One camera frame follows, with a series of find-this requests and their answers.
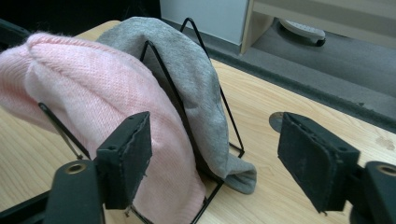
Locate black wire rack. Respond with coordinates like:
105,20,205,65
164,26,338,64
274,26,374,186
37,17,247,224

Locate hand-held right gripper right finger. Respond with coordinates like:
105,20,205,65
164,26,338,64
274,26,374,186
276,111,361,215

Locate white cabinet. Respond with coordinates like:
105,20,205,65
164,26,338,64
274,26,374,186
159,0,250,47

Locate dark round table grommet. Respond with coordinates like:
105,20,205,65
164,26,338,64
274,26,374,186
268,111,286,133

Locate pink knit beanie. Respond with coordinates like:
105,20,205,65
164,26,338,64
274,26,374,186
0,31,206,224

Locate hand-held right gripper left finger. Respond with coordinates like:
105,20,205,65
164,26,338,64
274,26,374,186
95,110,154,210

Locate black curtain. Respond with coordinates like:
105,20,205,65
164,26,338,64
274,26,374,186
0,0,162,52

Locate grey knit beanie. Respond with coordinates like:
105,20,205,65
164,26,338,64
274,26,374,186
96,16,258,196

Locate grey flat floor device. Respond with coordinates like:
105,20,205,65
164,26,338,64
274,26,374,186
277,18,327,48

